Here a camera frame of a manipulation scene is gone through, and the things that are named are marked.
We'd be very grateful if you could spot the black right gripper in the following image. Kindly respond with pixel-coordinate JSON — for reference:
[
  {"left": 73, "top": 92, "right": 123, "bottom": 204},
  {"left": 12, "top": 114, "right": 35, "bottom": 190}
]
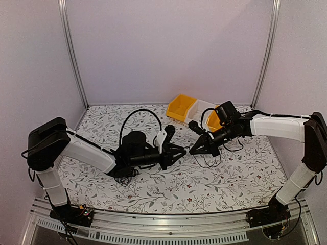
[{"left": 190, "top": 122, "right": 236, "bottom": 157}]

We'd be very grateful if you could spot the thin black cable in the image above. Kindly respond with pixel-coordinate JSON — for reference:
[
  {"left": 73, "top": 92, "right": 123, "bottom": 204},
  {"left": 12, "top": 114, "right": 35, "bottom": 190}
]
[{"left": 182, "top": 146, "right": 223, "bottom": 169}]

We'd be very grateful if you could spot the aluminium frame post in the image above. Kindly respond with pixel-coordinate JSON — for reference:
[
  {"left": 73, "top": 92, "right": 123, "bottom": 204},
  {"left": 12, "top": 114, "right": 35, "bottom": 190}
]
[
  {"left": 57, "top": 0, "right": 89, "bottom": 109},
  {"left": 251, "top": 0, "right": 281, "bottom": 108}
]

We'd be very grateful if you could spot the right arm black hose cable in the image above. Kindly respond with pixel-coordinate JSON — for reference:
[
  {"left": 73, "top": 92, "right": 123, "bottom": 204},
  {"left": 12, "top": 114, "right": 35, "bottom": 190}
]
[{"left": 200, "top": 107, "right": 218, "bottom": 131}]

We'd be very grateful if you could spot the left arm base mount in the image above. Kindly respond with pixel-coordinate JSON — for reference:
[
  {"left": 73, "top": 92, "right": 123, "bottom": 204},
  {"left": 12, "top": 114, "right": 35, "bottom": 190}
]
[{"left": 50, "top": 204, "right": 94, "bottom": 227}]

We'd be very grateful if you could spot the left aluminium frame post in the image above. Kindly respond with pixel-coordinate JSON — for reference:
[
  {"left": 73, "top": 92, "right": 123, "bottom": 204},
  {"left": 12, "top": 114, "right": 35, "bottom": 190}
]
[{"left": 57, "top": 0, "right": 89, "bottom": 109}]

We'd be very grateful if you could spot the arm black hose cable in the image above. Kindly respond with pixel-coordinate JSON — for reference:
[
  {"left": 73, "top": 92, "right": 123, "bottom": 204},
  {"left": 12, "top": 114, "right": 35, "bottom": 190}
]
[
  {"left": 120, "top": 109, "right": 164, "bottom": 151},
  {"left": 200, "top": 107, "right": 218, "bottom": 131}
]

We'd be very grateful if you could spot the right yellow plastic bin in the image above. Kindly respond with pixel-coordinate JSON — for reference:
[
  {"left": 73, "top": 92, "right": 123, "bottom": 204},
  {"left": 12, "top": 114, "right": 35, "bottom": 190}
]
[{"left": 206, "top": 110, "right": 222, "bottom": 132}]

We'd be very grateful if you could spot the left arm black hose cable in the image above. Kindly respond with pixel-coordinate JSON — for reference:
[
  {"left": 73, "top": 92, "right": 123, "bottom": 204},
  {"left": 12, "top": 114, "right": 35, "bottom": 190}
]
[{"left": 120, "top": 109, "right": 164, "bottom": 151}]

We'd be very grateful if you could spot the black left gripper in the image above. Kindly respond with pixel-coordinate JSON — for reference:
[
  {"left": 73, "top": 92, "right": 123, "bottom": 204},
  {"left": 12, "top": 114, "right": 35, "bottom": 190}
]
[{"left": 129, "top": 144, "right": 187, "bottom": 172}]

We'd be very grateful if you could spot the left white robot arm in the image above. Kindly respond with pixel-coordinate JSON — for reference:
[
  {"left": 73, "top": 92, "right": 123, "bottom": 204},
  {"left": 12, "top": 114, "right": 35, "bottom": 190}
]
[{"left": 21, "top": 117, "right": 186, "bottom": 222}]

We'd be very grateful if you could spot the aluminium front rail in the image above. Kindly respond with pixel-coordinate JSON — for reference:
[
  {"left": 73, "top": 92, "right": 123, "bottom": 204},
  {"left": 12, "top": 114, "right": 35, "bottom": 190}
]
[{"left": 21, "top": 198, "right": 320, "bottom": 244}]

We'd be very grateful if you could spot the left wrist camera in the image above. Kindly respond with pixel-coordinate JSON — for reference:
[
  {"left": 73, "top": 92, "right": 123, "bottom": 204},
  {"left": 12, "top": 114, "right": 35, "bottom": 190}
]
[{"left": 153, "top": 125, "right": 176, "bottom": 154}]

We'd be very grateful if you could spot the white translucent plastic bin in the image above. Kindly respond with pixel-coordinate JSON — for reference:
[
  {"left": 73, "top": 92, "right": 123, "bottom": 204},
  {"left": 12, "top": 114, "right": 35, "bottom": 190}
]
[{"left": 184, "top": 99, "right": 217, "bottom": 130}]

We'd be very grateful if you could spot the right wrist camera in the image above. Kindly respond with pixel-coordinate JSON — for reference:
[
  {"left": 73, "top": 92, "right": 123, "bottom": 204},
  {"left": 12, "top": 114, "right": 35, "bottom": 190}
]
[{"left": 188, "top": 120, "right": 207, "bottom": 135}]

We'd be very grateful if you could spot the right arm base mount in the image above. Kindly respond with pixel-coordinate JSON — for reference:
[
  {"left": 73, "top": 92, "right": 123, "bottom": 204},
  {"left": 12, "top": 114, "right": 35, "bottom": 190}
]
[{"left": 245, "top": 196, "right": 291, "bottom": 239}]

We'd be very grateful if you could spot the yellow plastic bin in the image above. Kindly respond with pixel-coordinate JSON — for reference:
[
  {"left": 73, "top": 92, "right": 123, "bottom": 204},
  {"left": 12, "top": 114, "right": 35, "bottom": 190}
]
[
  {"left": 206, "top": 110, "right": 222, "bottom": 132},
  {"left": 166, "top": 94, "right": 197, "bottom": 122}
]

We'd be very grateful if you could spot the right aluminium frame post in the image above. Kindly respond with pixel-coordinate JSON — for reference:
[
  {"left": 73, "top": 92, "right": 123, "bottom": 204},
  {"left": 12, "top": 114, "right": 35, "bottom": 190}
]
[{"left": 251, "top": 0, "right": 281, "bottom": 108}]

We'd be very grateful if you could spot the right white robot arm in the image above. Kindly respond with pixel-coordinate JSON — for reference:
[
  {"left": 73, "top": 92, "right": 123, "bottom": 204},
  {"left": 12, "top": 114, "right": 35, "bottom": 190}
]
[{"left": 189, "top": 110, "right": 326, "bottom": 223}]

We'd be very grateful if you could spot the tangled black cable pile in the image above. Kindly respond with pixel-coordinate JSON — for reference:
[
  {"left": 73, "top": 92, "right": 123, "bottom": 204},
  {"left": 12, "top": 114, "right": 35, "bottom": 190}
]
[{"left": 113, "top": 167, "right": 139, "bottom": 186}]

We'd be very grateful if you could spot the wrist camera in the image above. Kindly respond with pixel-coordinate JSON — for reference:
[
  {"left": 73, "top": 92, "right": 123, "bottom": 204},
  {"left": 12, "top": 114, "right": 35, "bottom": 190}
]
[
  {"left": 188, "top": 120, "right": 207, "bottom": 135},
  {"left": 153, "top": 125, "right": 176, "bottom": 154}
]

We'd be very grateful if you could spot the left yellow plastic bin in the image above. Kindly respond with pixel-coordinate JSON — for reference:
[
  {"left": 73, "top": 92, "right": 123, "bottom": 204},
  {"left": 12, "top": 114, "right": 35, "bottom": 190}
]
[{"left": 166, "top": 94, "right": 197, "bottom": 122}]

